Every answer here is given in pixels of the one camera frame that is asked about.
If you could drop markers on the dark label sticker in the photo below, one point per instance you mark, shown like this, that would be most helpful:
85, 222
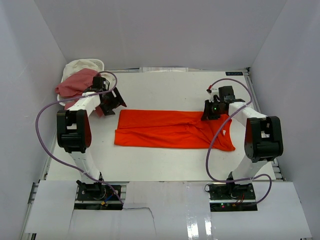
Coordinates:
234, 73

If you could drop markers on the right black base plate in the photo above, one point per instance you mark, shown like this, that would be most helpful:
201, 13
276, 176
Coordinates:
225, 200

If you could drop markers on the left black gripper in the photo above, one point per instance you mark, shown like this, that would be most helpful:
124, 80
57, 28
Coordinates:
117, 101

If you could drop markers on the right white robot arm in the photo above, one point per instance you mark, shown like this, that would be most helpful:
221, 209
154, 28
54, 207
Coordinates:
263, 141

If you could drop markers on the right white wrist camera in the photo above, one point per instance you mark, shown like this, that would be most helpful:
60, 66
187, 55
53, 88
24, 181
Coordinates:
213, 94

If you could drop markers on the white laundry basket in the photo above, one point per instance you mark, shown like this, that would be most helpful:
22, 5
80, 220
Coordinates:
79, 64

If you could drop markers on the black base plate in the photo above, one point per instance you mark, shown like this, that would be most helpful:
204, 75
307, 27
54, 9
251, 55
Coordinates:
225, 200
105, 197

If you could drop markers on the cream white t-shirt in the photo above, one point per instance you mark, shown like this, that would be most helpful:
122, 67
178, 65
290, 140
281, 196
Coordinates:
82, 70

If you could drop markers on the pink t-shirt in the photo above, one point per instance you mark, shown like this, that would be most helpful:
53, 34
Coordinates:
76, 84

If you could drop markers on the orange t-shirt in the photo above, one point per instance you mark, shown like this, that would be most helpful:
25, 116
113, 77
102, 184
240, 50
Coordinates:
171, 129

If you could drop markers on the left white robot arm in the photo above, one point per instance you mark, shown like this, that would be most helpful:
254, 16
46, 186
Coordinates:
74, 132

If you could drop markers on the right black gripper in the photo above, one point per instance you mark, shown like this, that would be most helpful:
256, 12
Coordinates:
207, 115

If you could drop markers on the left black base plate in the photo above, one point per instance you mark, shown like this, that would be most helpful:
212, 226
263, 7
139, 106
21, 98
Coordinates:
105, 197

